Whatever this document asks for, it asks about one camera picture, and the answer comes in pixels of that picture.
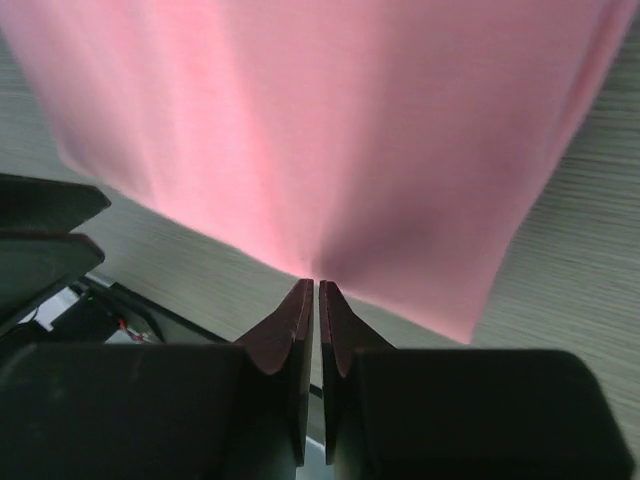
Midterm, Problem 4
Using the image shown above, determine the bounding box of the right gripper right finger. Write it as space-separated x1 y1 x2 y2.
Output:
319 281 635 479

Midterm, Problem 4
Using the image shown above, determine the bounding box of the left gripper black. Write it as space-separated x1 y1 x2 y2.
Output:
1 174 165 350

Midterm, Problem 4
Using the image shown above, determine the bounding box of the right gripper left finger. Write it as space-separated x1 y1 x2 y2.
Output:
1 280 313 479

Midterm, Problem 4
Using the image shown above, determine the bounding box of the pink t shirt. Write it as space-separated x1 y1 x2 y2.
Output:
1 1 638 343

